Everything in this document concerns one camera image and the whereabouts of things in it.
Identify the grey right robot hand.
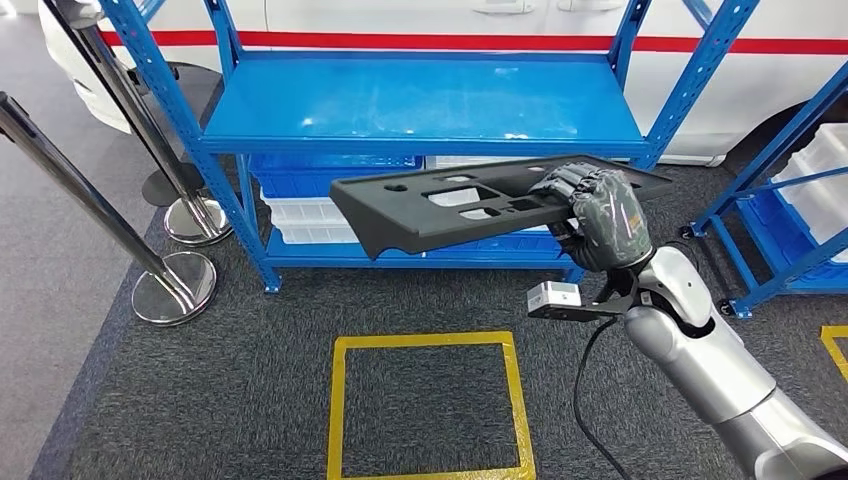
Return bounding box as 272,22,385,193
529,162,657,274

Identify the black plastic panel part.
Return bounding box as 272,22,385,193
329,154,674,261

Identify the blue metal shelf rack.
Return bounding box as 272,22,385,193
682,62,848,321
99,0,760,294

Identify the white car with red stripe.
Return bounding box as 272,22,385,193
36,0,848,167

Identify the yellow floor tape square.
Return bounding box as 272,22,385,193
325,331,538,480

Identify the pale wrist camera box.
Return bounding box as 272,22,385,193
526,281,639,324

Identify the black camera cable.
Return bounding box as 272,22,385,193
572,317,631,480

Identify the chrome stanchion post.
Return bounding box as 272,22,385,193
39,0,233,248
0,91,218,327

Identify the black base stanchion post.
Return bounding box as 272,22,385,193
140,162,207,209

